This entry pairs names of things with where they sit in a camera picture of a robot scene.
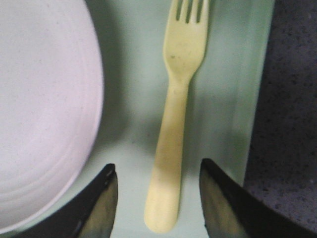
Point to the light green plastic tray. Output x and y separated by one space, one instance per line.
220 110

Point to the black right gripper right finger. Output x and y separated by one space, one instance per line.
231 212

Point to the yellow plastic fork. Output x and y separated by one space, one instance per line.
183 52

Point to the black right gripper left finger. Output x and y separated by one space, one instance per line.
90 214

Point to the cream round plate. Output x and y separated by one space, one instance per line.
51 99

